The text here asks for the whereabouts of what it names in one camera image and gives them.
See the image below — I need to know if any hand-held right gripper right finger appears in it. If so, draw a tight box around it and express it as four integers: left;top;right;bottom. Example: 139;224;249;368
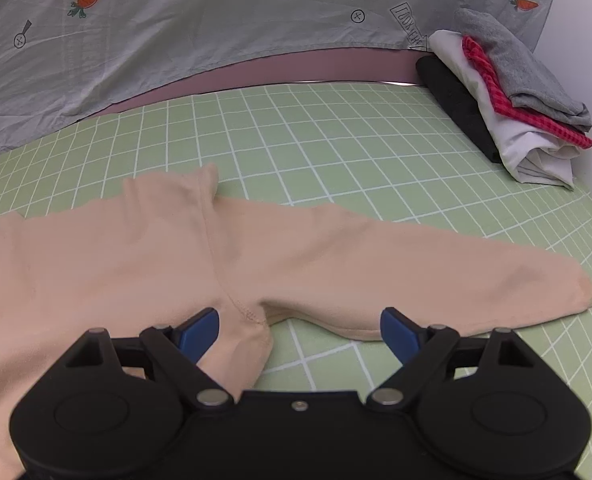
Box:
367;306;542;409

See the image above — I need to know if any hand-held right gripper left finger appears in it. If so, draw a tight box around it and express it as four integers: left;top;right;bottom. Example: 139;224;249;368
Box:
62;307;237;409

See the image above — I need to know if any beige long-sleeve shirt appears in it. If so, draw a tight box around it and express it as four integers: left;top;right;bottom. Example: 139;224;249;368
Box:
0;164;592;480

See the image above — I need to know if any stack of folded clothes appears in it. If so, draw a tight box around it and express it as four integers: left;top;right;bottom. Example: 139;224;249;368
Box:
428;30;577;191

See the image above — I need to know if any green grid mat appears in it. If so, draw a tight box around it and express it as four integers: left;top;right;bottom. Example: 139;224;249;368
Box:
0;81;592;480

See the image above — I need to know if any black folded garment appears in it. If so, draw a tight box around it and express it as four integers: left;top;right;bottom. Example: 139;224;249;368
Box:
416;55;503;165

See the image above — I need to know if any red striped folded garment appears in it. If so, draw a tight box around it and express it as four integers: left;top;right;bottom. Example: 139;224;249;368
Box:
462;35;592;150

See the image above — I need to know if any pink mattress edge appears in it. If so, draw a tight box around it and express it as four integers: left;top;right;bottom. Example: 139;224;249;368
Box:
78;46;427;121

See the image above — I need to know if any grey folded garment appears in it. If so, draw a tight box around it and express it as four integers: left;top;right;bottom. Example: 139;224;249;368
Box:
453;7;592;133

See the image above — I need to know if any grey carrot-print bed sheet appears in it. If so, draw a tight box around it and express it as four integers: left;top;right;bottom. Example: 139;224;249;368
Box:
0;0;564;163

